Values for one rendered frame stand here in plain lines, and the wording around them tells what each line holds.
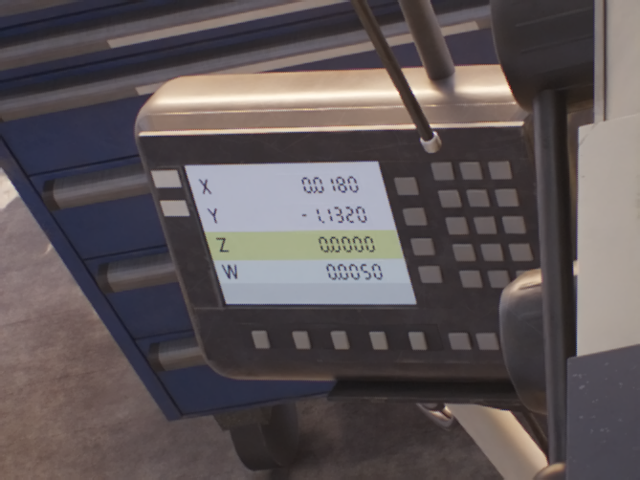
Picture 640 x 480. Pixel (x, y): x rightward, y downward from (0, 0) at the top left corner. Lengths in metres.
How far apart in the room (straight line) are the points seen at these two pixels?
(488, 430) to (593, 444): 1.31
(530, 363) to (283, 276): 0.89
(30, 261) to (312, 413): 0.56
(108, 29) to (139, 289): 0.42
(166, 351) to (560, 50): 2.24
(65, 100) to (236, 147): 1.06
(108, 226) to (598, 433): 2.37
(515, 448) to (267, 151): 0.34
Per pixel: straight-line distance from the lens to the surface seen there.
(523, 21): 1.41
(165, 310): 3.59
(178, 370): 3.68
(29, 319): 4.21
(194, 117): 2.30
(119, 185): 3.41
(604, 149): 1.26
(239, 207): 2.31
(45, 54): 3.28
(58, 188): 3.44
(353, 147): 2.23
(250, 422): 3.77
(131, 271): 3.52
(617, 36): 1.34
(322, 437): 3.87
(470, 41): 3.23
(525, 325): 1.45
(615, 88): 1.32
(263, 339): 2.36
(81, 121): 3.38
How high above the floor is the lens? 2.76
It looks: 42 degrees down
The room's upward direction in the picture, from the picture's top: 30 degrees counter-clockwise
